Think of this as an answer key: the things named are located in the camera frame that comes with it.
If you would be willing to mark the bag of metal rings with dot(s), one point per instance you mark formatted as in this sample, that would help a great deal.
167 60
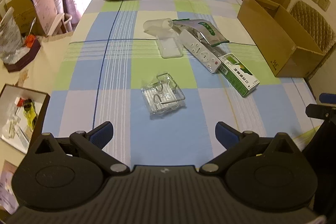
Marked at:
162 95

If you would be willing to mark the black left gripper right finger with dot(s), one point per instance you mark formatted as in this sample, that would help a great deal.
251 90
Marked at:
248 153

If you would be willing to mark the clear plastic cup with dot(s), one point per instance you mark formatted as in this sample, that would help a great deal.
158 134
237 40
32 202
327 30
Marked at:
158 27

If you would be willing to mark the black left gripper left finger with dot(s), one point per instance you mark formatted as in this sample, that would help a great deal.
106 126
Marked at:
80 153

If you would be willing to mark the silver green foil pouch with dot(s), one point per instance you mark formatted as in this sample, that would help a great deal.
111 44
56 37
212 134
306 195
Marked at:
202 29

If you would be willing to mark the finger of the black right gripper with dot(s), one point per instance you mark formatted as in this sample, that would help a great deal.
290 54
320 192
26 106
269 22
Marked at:
327 98
321 112

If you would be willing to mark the green white spray box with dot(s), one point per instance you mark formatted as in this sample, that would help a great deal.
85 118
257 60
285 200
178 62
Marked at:
237 74

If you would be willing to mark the clear plastic tray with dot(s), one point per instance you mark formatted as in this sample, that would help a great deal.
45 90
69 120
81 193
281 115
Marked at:
169 47

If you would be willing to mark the brown cardboard box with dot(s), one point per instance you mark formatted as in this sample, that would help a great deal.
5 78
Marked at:
287 47

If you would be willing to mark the quilted brown chair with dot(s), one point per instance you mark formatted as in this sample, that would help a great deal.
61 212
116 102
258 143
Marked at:
315 25

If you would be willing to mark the white remote control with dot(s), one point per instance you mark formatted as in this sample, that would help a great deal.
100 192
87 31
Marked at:
199 51

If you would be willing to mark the checkered tablecloth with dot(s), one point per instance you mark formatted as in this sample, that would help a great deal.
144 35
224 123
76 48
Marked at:
110 58

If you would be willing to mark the brown side tray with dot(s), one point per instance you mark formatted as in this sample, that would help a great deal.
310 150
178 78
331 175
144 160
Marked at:
16 61

